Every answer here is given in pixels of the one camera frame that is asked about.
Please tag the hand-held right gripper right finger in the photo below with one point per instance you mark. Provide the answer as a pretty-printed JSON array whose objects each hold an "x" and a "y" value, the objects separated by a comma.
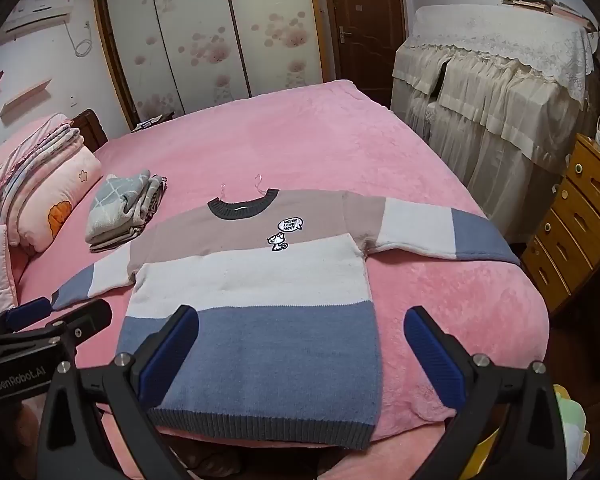
[{"x": 432, "y": 360}]

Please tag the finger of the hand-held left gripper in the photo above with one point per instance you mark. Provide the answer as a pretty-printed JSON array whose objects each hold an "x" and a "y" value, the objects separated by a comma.
[
  {"x": 87, "y": 316},
  {"x": 27, "y": 309}
]

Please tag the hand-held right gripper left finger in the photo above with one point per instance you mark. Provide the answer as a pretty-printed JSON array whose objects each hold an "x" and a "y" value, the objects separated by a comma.
[{"x": 167, "y": 355}]

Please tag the colour block knit sweater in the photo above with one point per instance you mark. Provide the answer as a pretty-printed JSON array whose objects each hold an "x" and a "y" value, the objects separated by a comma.
[{"x": 280, "y": 280}]

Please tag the folded grey checked sweater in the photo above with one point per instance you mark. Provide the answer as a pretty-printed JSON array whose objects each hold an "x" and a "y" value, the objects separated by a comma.
[{"x": 120, "y": 205}]

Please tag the cream quilt with orange print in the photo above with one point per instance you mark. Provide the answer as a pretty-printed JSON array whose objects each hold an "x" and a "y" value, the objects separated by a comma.
[{"x": 65, "y": 195}]

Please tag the pale yellow green bundle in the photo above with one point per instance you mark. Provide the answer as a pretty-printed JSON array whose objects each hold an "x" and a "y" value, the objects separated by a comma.
[{"x": 572, "y": 420}]

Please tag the folded striped pink quilt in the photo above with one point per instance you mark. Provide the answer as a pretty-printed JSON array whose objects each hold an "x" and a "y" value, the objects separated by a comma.
[{"x": 40, "y": 150}]

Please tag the dark wooden headboard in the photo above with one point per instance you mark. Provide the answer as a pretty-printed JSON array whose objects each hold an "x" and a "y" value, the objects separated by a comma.
[{"x": 92, "y": 130}]

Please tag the yellow wooden drawer cabinet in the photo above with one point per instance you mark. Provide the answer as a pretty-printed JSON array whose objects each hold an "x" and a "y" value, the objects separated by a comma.
[{"x": 575, "y": 225}]

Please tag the dark nightstand with papers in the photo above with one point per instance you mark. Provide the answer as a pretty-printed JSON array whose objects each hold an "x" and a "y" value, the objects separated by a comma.
[{"x": 152, "y": 121}]

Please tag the pink bed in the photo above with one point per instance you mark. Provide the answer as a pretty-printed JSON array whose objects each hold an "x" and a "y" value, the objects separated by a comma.
[{"x": 330, "y": 150}]

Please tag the cream lace covered furniture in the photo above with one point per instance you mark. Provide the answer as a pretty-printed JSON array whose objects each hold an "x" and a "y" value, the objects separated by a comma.
[{"x": 495, "y": 90}]

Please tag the white air conditioner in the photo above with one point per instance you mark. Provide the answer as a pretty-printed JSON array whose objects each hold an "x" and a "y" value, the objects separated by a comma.
[{"x": 35, "y": 15}]

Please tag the floral sliding door wardrobe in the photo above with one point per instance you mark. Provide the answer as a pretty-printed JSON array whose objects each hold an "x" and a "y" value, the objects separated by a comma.
[{"x": 205, "y": 35}]

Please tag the brown wooden door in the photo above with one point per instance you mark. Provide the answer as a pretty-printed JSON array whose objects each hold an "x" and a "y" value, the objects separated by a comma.
[{"x": 365, "y": 25}]

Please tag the stack of books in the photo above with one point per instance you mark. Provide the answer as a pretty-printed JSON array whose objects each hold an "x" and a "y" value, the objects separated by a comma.
[{"x": 535, "y": 2}]

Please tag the pink wall shelf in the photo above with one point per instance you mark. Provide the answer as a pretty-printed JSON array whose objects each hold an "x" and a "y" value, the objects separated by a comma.
[{"x": 25, "y": 97}]

